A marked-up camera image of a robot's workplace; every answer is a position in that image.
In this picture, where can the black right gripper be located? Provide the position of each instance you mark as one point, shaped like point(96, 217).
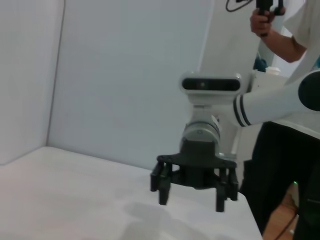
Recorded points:
point(197, 162)

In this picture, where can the black handheld controller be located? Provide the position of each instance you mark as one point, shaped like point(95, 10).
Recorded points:
point(263, 5)

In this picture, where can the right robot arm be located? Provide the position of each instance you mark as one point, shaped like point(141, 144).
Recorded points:
point(270, 105)

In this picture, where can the person's bare forearm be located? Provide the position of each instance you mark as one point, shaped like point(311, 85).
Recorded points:
point(282, 47)

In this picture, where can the person's bare hand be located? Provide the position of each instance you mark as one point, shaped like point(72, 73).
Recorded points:
point(260, 22)

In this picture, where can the teal bag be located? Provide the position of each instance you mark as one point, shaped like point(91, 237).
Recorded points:
point(260, 64)

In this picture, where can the white paper cup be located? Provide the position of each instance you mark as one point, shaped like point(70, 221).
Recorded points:
point(272, 70)

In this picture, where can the person's white t-shirt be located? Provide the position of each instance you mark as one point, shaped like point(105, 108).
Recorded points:
point(310, 30)

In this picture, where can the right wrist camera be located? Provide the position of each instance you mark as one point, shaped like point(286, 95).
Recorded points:
point(210, 83)

